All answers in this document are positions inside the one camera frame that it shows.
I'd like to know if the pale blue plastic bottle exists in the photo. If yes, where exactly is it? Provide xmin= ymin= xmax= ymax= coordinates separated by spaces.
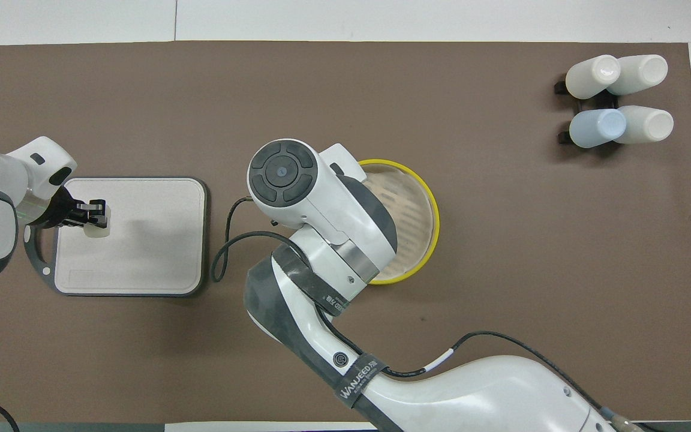
xmin=569 ymin=109 xmax=627 ymax=149

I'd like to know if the white plastic bottle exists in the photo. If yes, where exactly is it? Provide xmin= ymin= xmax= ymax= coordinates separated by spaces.
xmin=612 ymin=106 xmax=675 ymax=145
xmin=565 ymin=55 xmax=621 ymax=100
xmin=606 ymin=54 xmax=669 ymax=97

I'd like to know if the white cutting board grey rim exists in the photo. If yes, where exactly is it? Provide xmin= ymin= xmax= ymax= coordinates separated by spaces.
xmin=23 ymin=176 xmax=208 ymax=298

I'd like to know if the brown table mat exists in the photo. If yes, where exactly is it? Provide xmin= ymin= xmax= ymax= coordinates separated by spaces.
xmin=0 ymin=41 xmax=691 ymax=424

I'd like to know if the black Wanjeed velcro strap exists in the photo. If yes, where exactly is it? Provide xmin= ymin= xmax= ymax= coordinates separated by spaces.
xmin=332 ymin=354 xmax=389 ymax=410
xmin=274 ymin=245 xmax=352 ymax=317

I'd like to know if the yellow rimmed woven steamer lid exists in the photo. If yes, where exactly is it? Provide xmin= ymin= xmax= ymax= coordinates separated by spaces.
xmin=357 ymin=158 xmax=441 ymax=286

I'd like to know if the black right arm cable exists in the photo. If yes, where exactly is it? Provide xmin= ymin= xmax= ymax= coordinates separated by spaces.
xmin=210 ymin=197 xmax=646 ymax=432

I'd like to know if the white steamed bun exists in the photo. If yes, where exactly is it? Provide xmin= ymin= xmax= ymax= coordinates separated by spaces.
xmin=83 ymin=207 xmax=111 ymax=239

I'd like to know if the black bottle rack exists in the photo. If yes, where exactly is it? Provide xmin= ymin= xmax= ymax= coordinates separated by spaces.
xmin=554 ymin=75 xmax=622 ymax=148

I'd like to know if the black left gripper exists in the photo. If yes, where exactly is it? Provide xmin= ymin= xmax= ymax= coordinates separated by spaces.
xmin=26 ymin=186 xmax=110 ymax=230

